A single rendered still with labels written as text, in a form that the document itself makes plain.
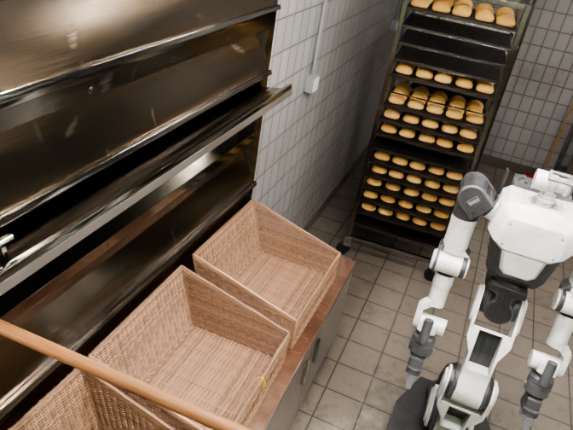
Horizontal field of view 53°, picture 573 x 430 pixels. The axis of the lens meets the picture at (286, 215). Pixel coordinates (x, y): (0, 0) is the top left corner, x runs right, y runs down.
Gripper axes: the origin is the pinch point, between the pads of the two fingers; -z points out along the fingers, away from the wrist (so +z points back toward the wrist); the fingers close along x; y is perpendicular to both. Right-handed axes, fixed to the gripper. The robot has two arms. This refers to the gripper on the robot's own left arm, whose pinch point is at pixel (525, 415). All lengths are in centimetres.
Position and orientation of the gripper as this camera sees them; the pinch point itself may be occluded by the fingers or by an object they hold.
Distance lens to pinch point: 244.6
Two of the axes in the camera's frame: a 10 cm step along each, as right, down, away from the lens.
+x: -3.0, 2.1, -9.3
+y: 9.3, 3.0, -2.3
